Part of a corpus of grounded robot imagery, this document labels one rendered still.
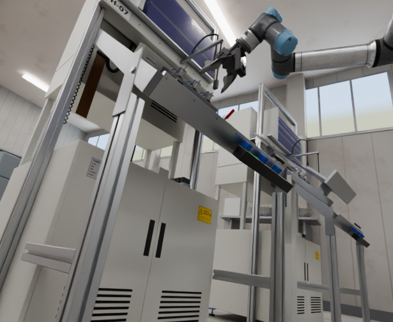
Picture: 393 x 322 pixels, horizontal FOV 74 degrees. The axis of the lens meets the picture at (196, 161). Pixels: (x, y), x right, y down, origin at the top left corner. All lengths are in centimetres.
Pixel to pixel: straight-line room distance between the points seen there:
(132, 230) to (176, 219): 20
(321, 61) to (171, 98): 66
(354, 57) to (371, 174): 360
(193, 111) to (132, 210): 39
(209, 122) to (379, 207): 393
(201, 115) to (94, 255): 44
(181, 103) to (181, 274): 65
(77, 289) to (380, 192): 435
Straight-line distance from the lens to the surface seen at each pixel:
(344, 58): 115
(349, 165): 471
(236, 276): 115
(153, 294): 99
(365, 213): 449
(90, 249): 49
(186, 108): 70
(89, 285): 50
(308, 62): 114
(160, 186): 97
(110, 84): 137
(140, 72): 70
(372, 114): 508
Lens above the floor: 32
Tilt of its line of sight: 22 degrees up
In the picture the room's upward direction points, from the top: 8 degrees clockwise
